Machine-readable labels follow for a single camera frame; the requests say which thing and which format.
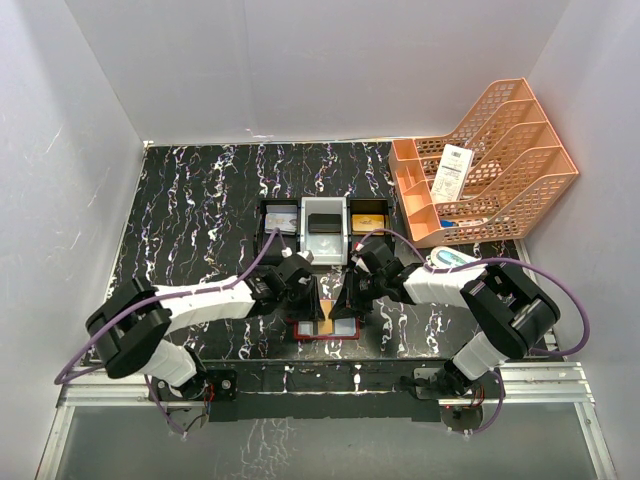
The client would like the black bin left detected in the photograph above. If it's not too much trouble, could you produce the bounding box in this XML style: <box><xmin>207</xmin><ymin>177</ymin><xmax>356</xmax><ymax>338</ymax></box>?
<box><xmin>254</xmin><ymin>198</ymin><xmax>300</xmax><ymax>266</ymax></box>

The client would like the aluminium frame rail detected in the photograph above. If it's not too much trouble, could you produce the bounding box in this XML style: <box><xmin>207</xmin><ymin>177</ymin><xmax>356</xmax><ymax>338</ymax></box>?
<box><xmin>38</xmin><ymin>360</ymin><xmax>617</xmax><ymax>479</ymax></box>

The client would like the black bin right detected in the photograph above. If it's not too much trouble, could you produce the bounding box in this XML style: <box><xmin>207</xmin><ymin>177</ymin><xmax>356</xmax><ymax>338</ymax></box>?
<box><xmin>347</xmin><ymin>198</ymin><xmax>395</xmax><ymax>251</ymax></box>

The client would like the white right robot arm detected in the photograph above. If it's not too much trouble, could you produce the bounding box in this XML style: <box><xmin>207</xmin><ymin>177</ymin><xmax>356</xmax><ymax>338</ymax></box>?
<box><xmin>329</xmin><ymin>239</ymin><xmax>560</xmax><ymax>397</ymax></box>

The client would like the gold card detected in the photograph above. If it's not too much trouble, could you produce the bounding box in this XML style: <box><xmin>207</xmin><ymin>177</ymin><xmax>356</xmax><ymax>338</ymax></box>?
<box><xmin>351</xmin><ymin>214</ymin><xmax>387</xmax><ymax>236</ymax></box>

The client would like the white VIP card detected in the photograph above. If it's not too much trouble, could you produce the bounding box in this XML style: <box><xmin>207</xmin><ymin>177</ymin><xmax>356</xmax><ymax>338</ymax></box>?
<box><xmin>264</xmin><ymin>203</ymin><xmax>298</xmax><ymax>234</ymax></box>

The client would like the black bin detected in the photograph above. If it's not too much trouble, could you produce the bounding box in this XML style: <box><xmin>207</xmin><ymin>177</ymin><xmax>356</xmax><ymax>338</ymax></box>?
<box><xmin>347</xmin><ymin>198</ymin><xmax>395</xmax><ymax>251</ymax></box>
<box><xmin>254</xmin><ymin>198</ymin><xmax>300</xmax><ymax>266</ymax></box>

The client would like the orange plastic desk organizer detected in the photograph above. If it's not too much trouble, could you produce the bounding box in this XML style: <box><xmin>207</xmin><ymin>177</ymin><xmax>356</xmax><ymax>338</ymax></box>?
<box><xmin>389</xmin><ymin>78</ymin><xmax>579</xmax><ymax>248</ymax></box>

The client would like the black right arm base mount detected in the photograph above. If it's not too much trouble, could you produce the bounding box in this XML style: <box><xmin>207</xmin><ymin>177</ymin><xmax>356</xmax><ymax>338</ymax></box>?
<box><xmin>399</xmin><ymin>367</ymin><xmax>506</xmax><ymax>435</ymax></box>

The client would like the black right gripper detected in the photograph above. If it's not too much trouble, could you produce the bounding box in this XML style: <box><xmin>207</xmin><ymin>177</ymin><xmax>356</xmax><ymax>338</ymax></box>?
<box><xmin>330</xmin><ymin>268</ymin><xmax>386</xmax><ymax>318</ymax></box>

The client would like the white paper receipt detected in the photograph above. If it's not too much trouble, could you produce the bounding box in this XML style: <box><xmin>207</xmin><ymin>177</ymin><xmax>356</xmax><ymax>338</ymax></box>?
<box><xmin>431</xmin><ymin>144</ymin><xmax>475</xmax><ymax>203</ymax></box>

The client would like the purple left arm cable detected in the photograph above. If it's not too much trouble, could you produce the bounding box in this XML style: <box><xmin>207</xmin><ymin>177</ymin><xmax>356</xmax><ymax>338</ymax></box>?
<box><xmin>53</xmin><ymin>227</ymin><xmax>295</xmax><ymax>386</ymax></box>

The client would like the white bin middle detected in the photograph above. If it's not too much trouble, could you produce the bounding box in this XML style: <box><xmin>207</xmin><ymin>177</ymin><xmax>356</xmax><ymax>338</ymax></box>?
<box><xmin>299</xmin><ymin>197</ymin><xmax>348</xmax><ymax>267</ymax></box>

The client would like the white blue tape dispenser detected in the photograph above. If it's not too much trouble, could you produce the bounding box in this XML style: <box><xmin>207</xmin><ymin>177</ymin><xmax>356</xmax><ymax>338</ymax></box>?
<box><xmin>429</xmin><ymin>246</ymin><xmax>476</xmax><ymax>269</ymax></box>

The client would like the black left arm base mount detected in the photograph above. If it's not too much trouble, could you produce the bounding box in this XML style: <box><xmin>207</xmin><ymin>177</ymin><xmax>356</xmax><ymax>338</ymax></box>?
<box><xmin>143</xmin><ymin>347</ymin><xmax>238</xmax><ymax>438</ymax></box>

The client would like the brown credit card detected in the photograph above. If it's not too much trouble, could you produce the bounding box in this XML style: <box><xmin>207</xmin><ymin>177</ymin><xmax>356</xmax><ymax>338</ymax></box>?
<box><xmin>317</xmin><ymin>300</ymin><xmax>334</xmax><ymax>336</ymax></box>

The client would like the red leather card holder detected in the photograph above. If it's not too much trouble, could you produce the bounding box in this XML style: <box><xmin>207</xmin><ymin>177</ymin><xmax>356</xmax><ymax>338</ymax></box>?
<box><xmin>293</xmin><ymin>300</ymin><xmax>360</xmax><ymax>341</ymax></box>

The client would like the black card in white bin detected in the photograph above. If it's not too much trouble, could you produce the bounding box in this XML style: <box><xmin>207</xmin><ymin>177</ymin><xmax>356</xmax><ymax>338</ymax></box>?
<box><xmin>307</xmin><ymin>213</ymin><xmax>342</xmax><ymax>234</ymax></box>

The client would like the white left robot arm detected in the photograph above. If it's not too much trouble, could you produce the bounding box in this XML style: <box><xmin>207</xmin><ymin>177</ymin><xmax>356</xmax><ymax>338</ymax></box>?
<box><xmin>86</xmin><ymin>250</ymin><xmax>323</xmax><ymax>399</ymax></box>

